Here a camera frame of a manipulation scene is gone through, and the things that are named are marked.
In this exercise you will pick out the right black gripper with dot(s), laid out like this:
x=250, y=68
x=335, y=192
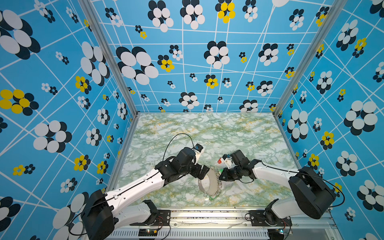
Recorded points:
x=226, y=177

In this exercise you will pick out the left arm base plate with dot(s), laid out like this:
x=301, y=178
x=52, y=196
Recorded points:
x=162, y=218

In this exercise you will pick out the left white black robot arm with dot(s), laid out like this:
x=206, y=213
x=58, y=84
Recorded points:
x=105, y=212

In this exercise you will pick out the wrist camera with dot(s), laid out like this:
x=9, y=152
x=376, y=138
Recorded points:
x=199, y=150
x=229, y=160

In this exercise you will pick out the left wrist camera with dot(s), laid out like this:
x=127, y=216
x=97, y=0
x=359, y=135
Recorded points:
x=199, y=150

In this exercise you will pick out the aluminium corner post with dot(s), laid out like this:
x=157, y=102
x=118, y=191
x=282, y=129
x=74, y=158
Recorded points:
x=323, y=31
x=91, y=16

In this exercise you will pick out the left aluminium corner post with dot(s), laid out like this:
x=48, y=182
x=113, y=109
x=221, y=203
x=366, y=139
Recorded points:
x=91, y=16

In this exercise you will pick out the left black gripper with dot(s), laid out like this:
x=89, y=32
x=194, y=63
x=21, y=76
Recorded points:
x=202, y=174

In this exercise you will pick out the right aluminium corner post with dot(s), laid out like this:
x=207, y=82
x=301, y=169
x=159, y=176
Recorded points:
x=323, y=31

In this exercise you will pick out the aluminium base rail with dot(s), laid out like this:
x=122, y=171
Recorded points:
x=227, y=224

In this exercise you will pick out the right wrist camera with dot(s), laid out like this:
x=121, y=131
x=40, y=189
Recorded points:
x=229, y=160

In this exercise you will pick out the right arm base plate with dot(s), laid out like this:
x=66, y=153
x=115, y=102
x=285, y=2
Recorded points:
x=261, y=218

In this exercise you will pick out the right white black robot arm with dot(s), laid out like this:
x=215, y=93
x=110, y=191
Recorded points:
x=311, y=195

